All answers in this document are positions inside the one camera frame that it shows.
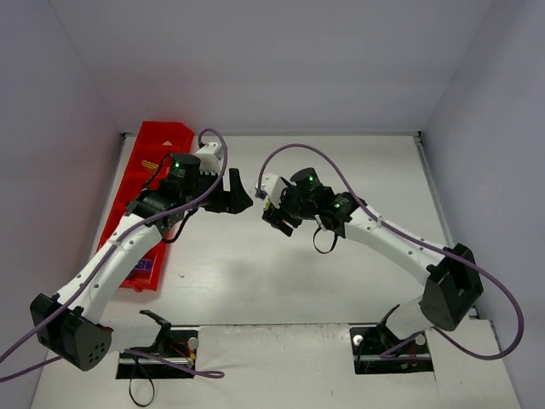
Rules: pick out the purple lego in bin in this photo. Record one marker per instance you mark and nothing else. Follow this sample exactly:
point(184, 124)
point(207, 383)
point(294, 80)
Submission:
point(144, 266)

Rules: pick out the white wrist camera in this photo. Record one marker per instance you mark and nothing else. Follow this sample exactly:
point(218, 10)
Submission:
point(269, 189)
point(211, 158)

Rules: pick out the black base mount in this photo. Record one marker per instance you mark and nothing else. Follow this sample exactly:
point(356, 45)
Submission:
point(376, 351)
point(177, 344)

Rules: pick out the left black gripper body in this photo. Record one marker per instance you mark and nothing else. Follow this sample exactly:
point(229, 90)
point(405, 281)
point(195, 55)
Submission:
point(222, 198)

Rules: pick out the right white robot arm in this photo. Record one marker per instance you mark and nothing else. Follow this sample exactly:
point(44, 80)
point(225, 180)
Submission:
point(450, 287)

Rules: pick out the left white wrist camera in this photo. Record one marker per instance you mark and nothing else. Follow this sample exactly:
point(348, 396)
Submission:
point(211, 158)

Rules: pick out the yellow black striped lego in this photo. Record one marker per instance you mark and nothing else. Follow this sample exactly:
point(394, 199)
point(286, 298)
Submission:
point(149, 165)

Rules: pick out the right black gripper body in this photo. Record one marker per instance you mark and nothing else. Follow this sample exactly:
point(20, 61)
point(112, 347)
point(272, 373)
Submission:
point(276, 216)

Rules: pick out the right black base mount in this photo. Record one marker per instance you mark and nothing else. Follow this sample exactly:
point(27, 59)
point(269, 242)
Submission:
point(376, 351)

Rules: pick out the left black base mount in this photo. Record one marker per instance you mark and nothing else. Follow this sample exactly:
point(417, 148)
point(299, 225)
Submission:
point(177, 344)

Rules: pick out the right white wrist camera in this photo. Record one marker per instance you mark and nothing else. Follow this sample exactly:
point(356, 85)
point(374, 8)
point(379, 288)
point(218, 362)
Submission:
point(269, 189)

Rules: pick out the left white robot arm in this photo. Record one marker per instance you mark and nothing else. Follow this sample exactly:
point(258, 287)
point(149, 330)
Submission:
point(68, 323)

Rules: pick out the red divided plastic bin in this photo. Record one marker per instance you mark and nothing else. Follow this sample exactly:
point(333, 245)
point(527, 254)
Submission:
point(148, 146)

